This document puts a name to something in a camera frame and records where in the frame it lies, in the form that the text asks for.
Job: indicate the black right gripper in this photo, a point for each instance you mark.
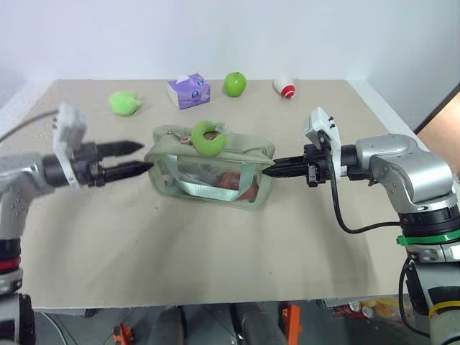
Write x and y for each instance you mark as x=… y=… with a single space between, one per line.
x=318 y=163

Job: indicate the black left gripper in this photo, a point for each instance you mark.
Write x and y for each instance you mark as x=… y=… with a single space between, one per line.
x=86 y=165

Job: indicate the green clear-sided zip pouch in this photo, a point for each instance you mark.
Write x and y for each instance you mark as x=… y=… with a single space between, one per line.
x=237 y=147

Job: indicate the bare person forearm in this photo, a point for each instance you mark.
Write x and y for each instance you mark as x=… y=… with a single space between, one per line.
x=443 y=125

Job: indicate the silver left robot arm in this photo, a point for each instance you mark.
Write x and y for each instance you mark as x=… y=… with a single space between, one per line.
x=21 y=183

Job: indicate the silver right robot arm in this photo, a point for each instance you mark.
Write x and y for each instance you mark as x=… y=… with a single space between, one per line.
x=406 y=161

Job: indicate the green plush toy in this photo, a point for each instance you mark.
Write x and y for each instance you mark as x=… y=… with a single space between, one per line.
x=124 y=103

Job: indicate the red item inside pouch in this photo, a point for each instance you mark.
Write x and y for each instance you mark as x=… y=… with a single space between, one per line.
x=230 y=179

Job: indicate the red and white cup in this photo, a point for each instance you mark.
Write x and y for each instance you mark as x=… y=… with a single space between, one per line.
x=285 y=88

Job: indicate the purple tissue box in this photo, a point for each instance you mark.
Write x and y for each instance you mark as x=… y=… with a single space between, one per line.
x=190 y=90

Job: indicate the green apple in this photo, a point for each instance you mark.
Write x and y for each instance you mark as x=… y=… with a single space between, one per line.
x=235 y=84

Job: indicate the orange clamp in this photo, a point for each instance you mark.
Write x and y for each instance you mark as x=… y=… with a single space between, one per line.
x=293 y=320
x=124 y=334

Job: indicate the dark rounded shape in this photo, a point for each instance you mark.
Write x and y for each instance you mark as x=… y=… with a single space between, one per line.
x=257 y=323

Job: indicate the pile of cans and packets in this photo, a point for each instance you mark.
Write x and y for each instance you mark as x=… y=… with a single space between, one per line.
x=366 y=309

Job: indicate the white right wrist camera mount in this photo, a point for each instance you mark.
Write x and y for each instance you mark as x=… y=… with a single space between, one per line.
x=323 y=120

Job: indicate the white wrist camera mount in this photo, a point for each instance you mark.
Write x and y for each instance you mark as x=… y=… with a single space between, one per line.
x=70 y=125
x=323 y=120

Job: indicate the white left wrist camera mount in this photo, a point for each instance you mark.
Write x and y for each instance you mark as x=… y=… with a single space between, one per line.
x=70 y=125

